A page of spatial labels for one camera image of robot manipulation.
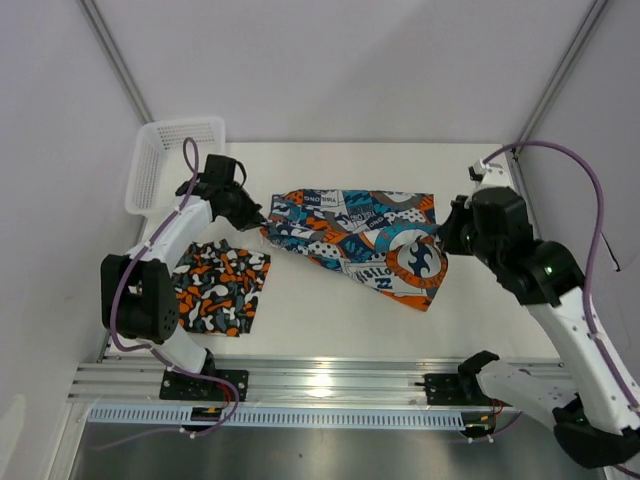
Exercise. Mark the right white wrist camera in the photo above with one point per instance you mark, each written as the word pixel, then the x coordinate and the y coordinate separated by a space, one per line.
pixel 488 175

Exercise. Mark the left aluminium frame post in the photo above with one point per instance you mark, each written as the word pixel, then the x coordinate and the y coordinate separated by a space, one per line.
pixel 115 59

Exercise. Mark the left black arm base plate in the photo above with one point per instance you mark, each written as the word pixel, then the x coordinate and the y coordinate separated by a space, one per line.
pixel 205 385

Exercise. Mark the orange black camo shorts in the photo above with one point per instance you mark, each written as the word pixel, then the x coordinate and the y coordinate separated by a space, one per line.
pixel 218 288

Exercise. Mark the right aluminium frame post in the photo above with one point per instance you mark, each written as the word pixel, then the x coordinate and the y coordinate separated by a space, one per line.
pixel 568 61

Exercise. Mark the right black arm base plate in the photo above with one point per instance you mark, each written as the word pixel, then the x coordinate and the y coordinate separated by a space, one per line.
pixel 449 389

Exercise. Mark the white slotted cable duct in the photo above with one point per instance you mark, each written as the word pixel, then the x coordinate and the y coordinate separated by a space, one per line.
pixel 288 417

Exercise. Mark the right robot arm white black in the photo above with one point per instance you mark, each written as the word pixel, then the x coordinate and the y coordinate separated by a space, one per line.
pixel 596 423

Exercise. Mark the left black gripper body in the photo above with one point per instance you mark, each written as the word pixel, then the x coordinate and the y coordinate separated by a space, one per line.
pixel 245 213

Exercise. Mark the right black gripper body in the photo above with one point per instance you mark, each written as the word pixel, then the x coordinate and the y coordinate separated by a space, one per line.
pixel 454 230

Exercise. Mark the white plastic basket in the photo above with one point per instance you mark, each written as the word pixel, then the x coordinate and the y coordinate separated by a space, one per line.
pixel 158 168

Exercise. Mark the aluminium frame post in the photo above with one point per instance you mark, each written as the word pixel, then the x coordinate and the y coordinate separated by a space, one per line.
pixel 568 61
pixel 115 59

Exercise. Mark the aluminium mounting rail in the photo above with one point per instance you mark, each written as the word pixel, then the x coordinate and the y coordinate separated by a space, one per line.
pixel 267 381

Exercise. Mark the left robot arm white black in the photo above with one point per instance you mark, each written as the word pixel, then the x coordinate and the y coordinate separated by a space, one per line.
pixel 138 301

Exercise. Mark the blue orange patterned shorts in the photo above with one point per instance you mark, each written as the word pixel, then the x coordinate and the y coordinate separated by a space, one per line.
pixel 384 240

